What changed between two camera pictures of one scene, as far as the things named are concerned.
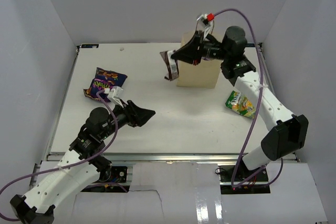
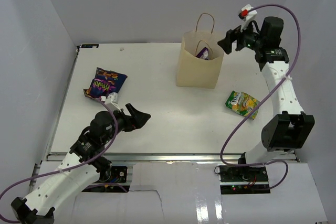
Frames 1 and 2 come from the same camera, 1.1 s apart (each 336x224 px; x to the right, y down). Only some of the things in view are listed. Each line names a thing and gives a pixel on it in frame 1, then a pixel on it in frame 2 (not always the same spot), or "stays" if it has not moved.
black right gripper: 190,52 -> 235,35
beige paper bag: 203,74 stays
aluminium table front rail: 165,156 stays
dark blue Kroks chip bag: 104,79 stays
